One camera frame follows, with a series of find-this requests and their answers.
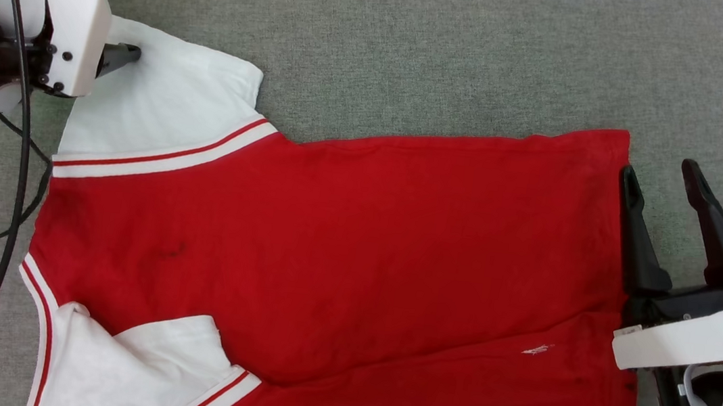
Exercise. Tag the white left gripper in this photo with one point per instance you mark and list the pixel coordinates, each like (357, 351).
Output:
(75, 0)

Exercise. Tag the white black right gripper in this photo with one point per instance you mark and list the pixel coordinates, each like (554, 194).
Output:
(693, 339)

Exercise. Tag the red shirt with white sleeves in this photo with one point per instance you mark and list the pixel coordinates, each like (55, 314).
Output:
(343, 242)

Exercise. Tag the grey-green fabric sofa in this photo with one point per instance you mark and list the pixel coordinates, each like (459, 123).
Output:
(421, 39)

